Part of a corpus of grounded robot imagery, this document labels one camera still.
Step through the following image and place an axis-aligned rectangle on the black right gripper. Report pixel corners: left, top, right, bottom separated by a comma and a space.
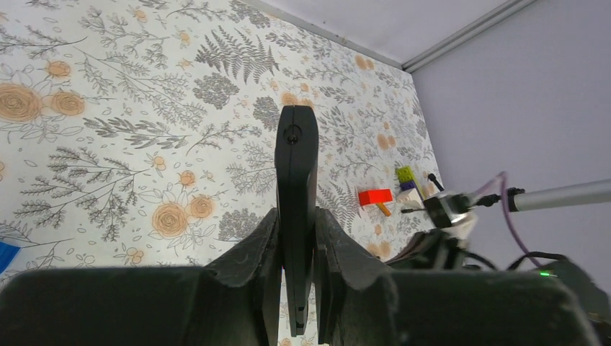
386, 229, 496, 270

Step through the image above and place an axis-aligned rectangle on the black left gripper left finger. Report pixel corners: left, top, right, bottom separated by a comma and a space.
1, 210, 281, 345

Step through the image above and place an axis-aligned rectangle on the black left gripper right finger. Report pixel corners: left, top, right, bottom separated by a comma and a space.
314, 209, 610, 345

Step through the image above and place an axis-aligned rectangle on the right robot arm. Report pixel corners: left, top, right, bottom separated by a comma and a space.
385, 229, 610, 326

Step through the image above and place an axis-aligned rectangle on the white toy block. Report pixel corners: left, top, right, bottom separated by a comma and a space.
396, 188, 424, 209

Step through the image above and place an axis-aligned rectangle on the orange stick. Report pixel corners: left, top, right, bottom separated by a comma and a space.
376, 203, 392, 217

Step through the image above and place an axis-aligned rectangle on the black microphone tripod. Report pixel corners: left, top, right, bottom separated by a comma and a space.
401, 173, 509, 214

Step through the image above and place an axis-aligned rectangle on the red block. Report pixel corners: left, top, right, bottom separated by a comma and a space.
357, 189, 393, 206

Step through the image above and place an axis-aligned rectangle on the green purple toy brick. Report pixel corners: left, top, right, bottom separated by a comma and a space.
395, 166, 424, 199

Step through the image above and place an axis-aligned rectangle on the silver microphone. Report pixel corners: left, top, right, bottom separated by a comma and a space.
508, 179, 610, 213

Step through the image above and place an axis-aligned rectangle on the blue plastic piece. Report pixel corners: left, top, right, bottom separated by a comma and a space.
0, 242, 21, 273

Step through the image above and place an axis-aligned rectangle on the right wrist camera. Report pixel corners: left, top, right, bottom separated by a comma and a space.
423, 191, 478, 241

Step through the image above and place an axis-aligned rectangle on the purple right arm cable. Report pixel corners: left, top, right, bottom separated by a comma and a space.
470, 172, 545, 270

